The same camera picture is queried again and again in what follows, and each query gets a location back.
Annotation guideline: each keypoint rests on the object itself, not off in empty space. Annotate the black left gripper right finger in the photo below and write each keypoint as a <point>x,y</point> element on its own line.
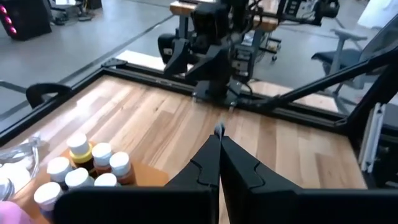
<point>280,205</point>

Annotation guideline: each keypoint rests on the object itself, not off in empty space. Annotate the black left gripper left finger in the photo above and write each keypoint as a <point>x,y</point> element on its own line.
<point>140,205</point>

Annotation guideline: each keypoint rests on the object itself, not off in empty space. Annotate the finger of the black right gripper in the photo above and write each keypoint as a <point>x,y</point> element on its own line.
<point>177,59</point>
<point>211,67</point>

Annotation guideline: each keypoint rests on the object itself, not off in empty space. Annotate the small teal paint bottle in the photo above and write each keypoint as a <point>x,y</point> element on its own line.
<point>105,180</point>

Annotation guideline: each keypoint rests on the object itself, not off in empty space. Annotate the small reddish-brown paint bottle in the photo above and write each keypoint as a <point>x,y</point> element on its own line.
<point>121,165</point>

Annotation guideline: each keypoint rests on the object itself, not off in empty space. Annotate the small orange paint bottle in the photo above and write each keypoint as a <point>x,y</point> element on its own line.
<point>102,155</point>

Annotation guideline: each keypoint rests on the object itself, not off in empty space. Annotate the small beige-grey paint bottle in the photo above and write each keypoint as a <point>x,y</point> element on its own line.
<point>77,178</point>

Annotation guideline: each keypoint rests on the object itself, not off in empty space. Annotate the small yellow paint bottle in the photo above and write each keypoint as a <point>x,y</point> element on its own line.
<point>80,152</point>

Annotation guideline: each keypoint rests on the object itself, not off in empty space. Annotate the large pink paint bottle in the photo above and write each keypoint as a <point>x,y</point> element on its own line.
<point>12,214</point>

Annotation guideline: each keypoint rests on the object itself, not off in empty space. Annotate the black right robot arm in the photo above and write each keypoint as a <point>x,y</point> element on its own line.
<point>217,90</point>

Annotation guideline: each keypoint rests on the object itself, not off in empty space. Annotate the translucent orange plastic tray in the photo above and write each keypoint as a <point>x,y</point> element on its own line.
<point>149,177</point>

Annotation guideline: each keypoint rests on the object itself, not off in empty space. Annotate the black background machine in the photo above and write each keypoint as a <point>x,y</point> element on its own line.
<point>311,9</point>

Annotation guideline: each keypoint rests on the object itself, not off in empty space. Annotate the black floor equipment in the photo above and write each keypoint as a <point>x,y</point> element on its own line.
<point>66,11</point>

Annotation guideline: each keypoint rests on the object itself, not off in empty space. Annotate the black table clamp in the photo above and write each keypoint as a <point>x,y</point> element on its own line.
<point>46,90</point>

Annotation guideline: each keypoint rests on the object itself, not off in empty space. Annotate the grey office chair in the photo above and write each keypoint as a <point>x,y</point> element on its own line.
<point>348,56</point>

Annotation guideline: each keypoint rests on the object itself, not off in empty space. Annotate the black box with pink lights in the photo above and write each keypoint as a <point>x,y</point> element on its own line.
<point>25,18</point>

